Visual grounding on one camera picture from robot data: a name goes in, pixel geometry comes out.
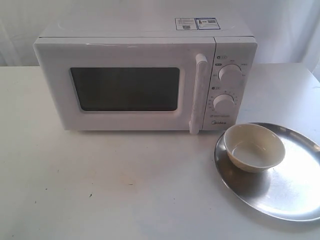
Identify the small cream bowl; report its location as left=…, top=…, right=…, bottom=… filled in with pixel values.
left=222, top=123, right=286, bottom=173

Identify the white microwave oven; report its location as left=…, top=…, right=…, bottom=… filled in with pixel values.
left=32, top=16, right=258, bottom=136

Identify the round silver metal tray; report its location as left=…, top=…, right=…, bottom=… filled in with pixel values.
left=214, top=122, right=320, bottom=222

